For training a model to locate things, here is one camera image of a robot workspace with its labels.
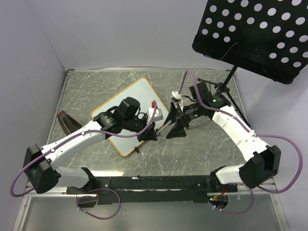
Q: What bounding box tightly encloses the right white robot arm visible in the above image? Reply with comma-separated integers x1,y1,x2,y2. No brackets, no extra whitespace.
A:
164,82,281,192

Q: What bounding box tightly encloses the yellow framed whiteboard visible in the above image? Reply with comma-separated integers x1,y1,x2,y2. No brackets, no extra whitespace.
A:
91,77,168,157

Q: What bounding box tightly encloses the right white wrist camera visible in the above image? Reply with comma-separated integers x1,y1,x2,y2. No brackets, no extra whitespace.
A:
169,91,183,110

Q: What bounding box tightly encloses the black perforated music stand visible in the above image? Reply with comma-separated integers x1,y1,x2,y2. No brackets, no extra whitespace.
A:
192,0,308,128

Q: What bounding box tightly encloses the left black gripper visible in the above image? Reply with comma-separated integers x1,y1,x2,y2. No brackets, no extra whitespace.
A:
123,114,157,142

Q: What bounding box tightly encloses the black base crossbar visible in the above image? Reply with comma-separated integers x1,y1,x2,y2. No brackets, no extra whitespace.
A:
66,175,238,205

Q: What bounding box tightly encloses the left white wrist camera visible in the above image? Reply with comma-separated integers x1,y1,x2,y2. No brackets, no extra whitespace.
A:
146,101,163,123

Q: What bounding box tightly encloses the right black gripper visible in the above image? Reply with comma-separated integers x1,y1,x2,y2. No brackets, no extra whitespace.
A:
163,102,201,139

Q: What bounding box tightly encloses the brown whiteboard eraser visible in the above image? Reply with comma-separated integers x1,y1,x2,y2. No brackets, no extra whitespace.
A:
57,111,83,135

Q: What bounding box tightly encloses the blue whiteboard marker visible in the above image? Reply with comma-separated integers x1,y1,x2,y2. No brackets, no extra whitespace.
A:
156,120,172,135

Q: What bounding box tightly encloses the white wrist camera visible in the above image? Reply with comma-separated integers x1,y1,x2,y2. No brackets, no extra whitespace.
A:
146,101,163,123
169,91,183,110

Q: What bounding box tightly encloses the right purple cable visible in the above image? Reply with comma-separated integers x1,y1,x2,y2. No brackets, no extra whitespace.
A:
179,70,303,215

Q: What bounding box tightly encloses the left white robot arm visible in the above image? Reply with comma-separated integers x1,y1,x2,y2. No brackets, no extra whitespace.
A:
22,97,161,194

